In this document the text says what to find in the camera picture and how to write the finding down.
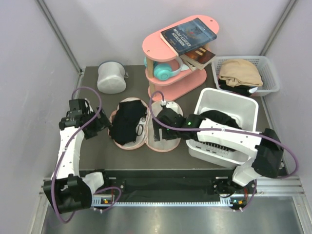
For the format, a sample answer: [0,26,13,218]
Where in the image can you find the floral mesh laundry bag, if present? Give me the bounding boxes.
[109,97,183,153]

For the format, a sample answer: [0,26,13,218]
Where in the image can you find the black bra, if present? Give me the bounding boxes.
[109,99,147,145]

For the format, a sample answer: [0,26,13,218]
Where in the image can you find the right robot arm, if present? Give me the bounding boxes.
[152,107,284,193]

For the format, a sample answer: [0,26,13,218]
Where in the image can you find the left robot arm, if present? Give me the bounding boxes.
[43,98,111,214]

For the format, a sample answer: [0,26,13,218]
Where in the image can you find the white mesh cylinder bag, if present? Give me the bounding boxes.
[97,61,126,94]

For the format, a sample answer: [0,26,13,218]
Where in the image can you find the pink wooden shelf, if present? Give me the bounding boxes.
[142,15,219,100]

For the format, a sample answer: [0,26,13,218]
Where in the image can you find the teal headphones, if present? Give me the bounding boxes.
[153,58,190,81]

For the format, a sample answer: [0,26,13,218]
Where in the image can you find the black clothes in bin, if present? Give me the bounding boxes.
[200,110,241,129]

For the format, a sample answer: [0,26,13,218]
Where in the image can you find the brown book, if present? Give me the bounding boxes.
[180,47,216,70]

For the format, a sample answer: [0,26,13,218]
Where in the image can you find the white plastic bin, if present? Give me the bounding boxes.
[186,88,258,168]

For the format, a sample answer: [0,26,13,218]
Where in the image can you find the dark blue book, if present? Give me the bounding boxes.
[160,18,217,57]

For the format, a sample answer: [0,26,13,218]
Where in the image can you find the black cloth in basket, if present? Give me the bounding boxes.
[218,80,258,97]

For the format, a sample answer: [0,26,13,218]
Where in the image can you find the beige cloth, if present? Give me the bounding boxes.
[218,58,263,87]

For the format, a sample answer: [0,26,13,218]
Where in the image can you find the white perforated basket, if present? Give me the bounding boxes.
[212,56,280,97]

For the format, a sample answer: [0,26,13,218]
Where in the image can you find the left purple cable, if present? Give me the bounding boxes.
[50,86,122,224]

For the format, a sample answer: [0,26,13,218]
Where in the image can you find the purple cable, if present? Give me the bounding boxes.
[149,91,300,212]
[50,86,122,224]

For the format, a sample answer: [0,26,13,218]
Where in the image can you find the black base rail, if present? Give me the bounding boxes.
[97,169,255,203]

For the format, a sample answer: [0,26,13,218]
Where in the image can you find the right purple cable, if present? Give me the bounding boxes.
[149,91,300,212]

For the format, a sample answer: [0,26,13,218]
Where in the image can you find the aluminium frame post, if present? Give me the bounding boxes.
[35,0,82,74]

